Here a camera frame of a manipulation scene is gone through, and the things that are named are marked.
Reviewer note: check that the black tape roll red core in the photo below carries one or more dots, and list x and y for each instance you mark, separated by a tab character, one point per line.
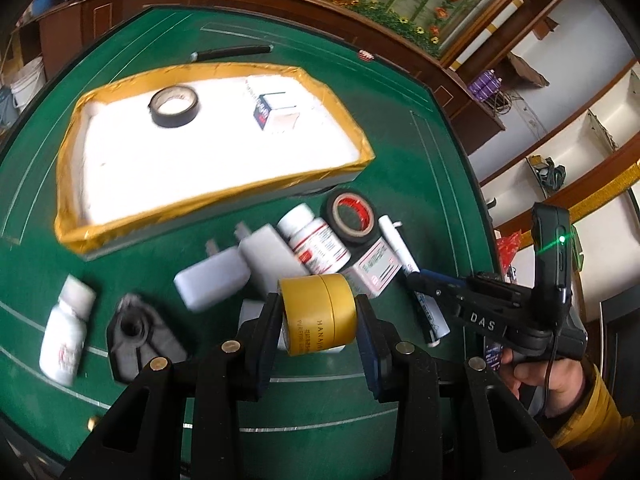
350	217

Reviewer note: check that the black plastic part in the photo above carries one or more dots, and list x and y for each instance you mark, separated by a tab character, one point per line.
140	340

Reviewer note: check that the black pen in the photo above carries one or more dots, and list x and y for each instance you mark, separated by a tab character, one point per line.
230	52

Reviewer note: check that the white plastic bottle white cap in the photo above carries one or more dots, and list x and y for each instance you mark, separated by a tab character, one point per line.
65	335

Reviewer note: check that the small red white cap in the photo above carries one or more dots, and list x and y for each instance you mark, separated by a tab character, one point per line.
366	55

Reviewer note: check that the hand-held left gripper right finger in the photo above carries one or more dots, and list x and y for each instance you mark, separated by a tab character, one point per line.
369	355

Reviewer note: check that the gold round jar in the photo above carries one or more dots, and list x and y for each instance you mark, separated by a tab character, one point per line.
315	315

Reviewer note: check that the white pill bottle red label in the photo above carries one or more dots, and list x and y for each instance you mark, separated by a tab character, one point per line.
312	242

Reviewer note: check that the person's right hand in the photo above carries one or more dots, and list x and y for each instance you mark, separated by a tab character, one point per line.
562	385

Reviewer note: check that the black tape roll white core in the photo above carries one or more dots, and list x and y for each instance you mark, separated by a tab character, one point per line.
175	106

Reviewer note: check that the white marker pen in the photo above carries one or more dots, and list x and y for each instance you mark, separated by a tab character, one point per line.
405	260

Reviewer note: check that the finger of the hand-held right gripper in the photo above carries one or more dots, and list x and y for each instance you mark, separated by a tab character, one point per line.
445	279
435	294

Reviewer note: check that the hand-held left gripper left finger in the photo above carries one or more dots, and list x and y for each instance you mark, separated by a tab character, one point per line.
264	345

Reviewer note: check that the white medicine box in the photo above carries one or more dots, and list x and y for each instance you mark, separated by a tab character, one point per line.
372	270

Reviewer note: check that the red plastic bag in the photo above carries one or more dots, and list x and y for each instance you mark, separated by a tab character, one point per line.
507	250

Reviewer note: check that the purple bottles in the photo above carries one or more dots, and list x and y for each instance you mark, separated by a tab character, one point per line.
484	86

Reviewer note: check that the small blue white carton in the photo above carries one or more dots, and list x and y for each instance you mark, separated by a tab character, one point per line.
274	112

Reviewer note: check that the white foam box gold tape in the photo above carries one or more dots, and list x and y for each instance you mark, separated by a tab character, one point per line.
200	160

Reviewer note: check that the white bucket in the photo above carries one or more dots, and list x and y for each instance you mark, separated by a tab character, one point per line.
27	85

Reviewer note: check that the flat white carton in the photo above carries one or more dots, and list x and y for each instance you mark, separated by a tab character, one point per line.
252	89

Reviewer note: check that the white paper roll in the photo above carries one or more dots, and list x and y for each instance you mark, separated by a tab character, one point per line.
487	32

